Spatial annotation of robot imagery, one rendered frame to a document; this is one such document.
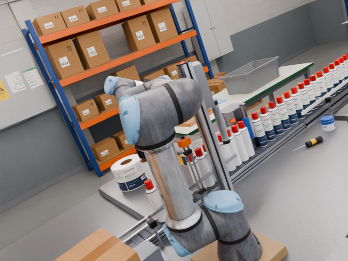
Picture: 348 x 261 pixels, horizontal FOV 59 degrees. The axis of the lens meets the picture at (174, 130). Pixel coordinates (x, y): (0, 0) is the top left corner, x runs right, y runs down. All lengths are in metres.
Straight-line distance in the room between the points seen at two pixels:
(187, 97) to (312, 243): 0.68
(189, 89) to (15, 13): 5.00
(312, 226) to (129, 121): 0.79
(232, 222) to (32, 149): 4.86
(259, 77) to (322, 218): 2.36
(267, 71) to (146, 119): 2.87
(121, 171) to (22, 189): 4.04
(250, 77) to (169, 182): 2.57
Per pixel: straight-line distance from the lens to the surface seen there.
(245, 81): 3.29
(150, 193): 1.34
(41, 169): 5.69
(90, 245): 1.03
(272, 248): 1.13
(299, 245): 1.18
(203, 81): 1.27
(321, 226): 1.24
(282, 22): 8.92
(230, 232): 1.02
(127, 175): 1.80
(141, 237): 1.39
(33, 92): 5.46
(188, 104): 0.77
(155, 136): 0.76
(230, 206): 0.97
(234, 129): 1.61
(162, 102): 0.75
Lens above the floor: 1.60
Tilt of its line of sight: 16 degrees down
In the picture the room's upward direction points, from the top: 21 degrees counter-clockwise
